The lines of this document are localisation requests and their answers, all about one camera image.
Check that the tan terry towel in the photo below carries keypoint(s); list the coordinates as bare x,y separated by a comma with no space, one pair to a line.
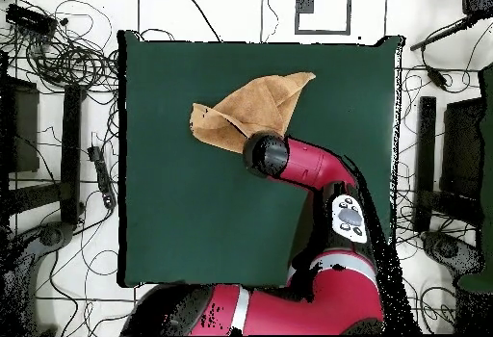
254,106

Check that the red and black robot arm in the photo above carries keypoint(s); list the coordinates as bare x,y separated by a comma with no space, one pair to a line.
308,163

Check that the dark flat panel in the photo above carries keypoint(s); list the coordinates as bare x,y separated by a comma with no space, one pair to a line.
25,129
462,148

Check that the dark green table cloth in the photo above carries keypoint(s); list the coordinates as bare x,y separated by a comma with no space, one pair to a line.
173,198

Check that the black power strip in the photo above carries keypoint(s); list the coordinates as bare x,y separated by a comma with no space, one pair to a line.
102,177

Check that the black stand bar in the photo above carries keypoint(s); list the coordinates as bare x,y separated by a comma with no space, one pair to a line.
71,152
425,160

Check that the black power adapter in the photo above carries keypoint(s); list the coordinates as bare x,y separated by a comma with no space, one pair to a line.
437,78

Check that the black rod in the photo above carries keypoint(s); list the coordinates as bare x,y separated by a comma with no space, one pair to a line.
443,34

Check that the dark green hanging cloth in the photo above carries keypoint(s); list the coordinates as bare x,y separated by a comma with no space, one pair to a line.
487,160

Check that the black hub box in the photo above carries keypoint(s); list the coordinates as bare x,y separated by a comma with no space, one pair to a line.
29,19

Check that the black device box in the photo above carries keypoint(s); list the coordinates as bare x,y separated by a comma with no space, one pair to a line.
477,0

